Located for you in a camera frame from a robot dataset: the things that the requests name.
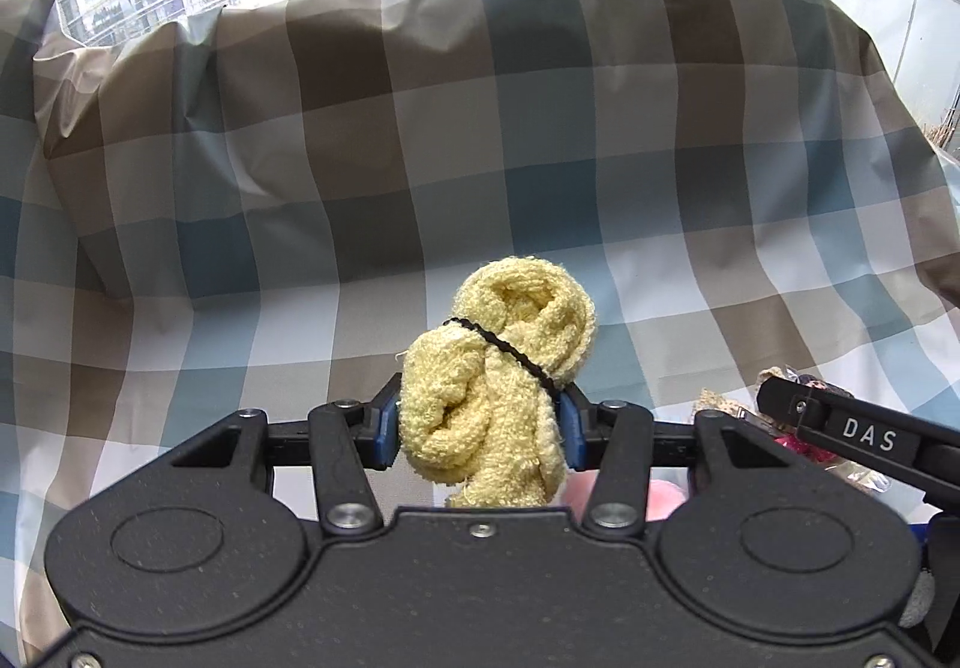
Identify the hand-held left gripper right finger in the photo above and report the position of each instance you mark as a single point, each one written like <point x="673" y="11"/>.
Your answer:
<point x="570" y="424"/>

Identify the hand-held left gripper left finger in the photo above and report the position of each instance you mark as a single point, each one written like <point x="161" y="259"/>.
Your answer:
<point x="386" y="424"/>

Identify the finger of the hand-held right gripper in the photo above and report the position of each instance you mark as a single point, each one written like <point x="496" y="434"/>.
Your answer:
<point x="780" y="402"/>

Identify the woven basket with fabric lining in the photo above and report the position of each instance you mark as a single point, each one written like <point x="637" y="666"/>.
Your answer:
<point x="720" y="402"/>

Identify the yellow towel roll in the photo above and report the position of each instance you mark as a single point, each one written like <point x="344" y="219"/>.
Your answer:
<point x="510" y="308"/>

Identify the checked tablecloth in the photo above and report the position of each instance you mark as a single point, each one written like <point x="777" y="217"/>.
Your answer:
<point x="300" y="188"/>

